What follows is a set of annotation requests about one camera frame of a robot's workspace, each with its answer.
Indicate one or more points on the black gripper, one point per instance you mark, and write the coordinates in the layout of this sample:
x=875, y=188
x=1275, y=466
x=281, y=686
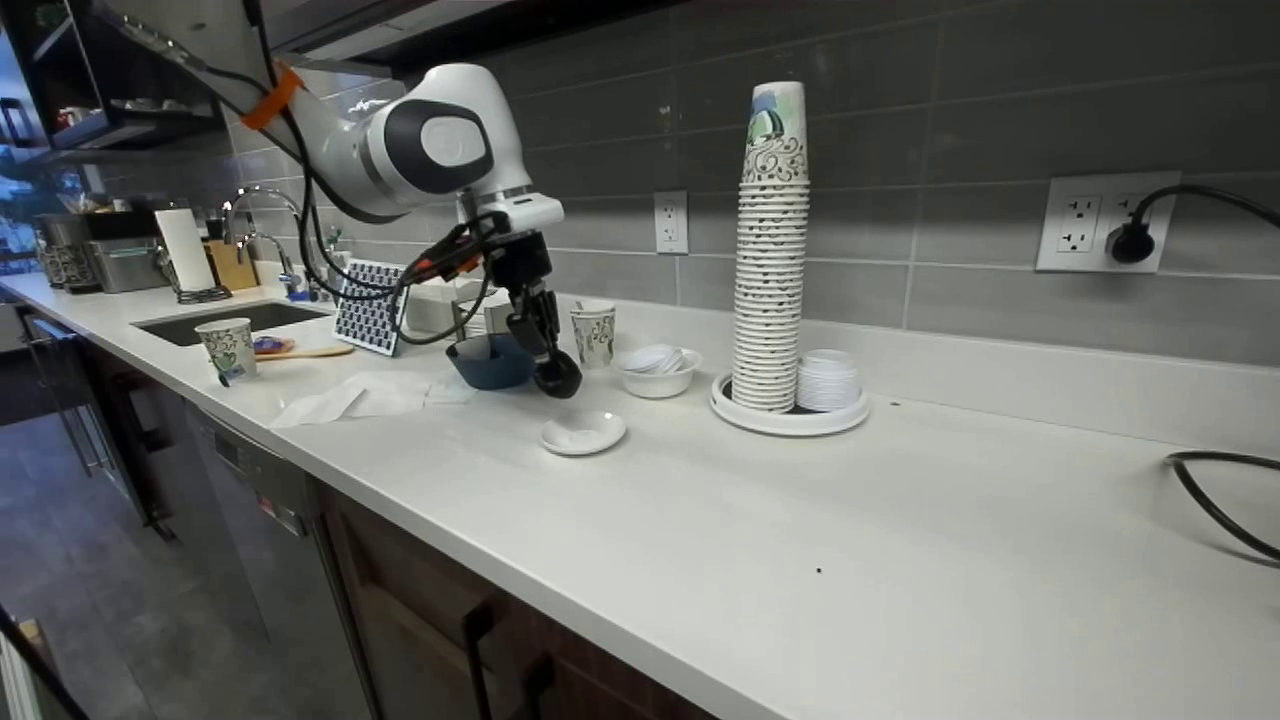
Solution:
x=517, y=263

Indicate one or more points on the tall paper cup stack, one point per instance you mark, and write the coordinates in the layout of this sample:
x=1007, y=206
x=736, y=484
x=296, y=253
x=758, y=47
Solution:
x=771, y=245

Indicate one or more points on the double wall outlet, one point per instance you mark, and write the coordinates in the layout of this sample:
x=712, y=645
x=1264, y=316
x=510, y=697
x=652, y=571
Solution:
x=1091, y=209

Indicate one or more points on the wooden knife block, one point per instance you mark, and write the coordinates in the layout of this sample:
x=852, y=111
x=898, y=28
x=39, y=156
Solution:
x=231, y=257

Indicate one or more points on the black plug in outlet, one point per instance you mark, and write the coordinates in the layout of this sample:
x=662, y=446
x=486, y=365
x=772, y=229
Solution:
x=1132, y=243

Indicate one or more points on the wooden spoon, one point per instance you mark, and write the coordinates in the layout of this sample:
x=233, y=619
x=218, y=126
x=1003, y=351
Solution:
x=304, y=352

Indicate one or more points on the white bowl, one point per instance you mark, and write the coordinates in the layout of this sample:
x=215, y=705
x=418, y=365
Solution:
x=652, y=371

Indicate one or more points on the white paper napkin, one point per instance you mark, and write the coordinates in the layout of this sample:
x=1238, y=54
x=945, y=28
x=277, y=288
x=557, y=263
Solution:
x=357, y=398

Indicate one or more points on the blue bowl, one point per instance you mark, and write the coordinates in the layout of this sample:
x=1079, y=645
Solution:
x=488, y=361

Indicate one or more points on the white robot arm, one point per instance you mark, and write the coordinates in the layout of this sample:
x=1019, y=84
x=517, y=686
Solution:
x=448, y=134

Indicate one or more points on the small white plate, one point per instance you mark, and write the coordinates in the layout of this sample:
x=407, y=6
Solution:
x=583, y=435

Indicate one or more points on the patterned paper cup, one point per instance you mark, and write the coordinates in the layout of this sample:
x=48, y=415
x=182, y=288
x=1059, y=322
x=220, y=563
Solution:
x=595, y=326

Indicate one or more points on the checkered calibration board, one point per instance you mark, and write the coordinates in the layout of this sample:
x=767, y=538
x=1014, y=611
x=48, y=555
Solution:
x=367, y=307

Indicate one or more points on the short white cup stack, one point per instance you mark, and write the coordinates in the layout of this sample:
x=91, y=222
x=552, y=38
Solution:
x=828, y=380

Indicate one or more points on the white round cup tray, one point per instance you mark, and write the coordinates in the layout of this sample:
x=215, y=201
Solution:
x=792, y=420

